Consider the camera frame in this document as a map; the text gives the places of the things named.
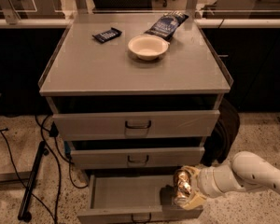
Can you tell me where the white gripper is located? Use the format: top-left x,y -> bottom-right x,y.
179,165 -> 246,210

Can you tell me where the dark blue chip bag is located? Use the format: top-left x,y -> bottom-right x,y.
145,11 -> 189,41

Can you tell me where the grey top drawer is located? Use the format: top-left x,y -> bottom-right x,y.
53,110 -> 219,141

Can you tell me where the black floor cable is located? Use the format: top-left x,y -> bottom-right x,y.
0,115 -> 89,224

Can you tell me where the black bag on floor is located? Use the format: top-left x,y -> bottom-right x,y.
201,99 -> 240,166

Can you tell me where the white bowl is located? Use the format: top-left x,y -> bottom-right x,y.
128,35 -> 169,61

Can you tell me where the grey middle drawer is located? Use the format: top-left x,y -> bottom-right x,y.
71,147 -> 204,169

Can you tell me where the dark blue candy bar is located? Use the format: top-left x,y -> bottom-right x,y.
92,28 -> 122,44

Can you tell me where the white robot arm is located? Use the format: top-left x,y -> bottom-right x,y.
174,151 -> 280,210

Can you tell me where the black floor bar with wheels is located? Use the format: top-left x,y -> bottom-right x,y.
18,141 -> 45,223

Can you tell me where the grey bottom drawer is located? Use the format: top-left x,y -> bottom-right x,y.
77,175 -> 203,224

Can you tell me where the grey drawer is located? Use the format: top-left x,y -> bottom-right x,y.
77,175 -> 203,224
53,110 -> 219,141
71,147 -> 204,169

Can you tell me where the grey drawer cabinet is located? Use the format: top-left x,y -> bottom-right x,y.
37,12 -> 234,224

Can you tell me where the orange soda can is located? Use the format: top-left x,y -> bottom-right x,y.
173,169 -> 191,206

